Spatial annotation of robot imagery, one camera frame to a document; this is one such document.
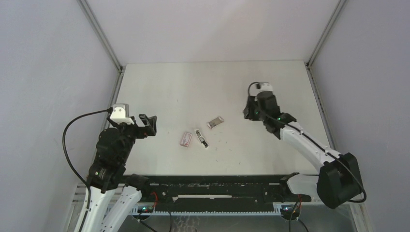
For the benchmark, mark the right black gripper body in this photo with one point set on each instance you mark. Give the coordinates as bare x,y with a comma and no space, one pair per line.
252,112

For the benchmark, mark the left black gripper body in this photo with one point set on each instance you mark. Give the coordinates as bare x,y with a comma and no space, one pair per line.
131,132

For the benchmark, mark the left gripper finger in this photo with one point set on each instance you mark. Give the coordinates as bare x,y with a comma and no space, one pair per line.
147,119
149,129

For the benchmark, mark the red white staple box sleeve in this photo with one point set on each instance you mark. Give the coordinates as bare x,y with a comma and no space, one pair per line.
186,139

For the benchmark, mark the white stapler base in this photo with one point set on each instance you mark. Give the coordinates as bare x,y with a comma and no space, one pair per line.
201,138

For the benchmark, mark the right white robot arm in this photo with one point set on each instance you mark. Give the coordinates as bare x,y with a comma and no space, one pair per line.
338,180

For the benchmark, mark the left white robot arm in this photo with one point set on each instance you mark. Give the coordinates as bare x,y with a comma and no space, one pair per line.
110,194

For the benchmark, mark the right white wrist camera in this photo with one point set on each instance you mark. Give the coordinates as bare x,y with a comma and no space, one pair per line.
263,87

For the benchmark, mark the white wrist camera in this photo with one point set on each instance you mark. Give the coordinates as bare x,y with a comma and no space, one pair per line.
120,114
263,87

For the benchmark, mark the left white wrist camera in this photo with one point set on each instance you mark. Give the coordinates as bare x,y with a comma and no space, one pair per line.
120,114

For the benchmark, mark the black front mounting rail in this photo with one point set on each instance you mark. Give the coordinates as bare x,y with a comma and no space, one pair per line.
219,193

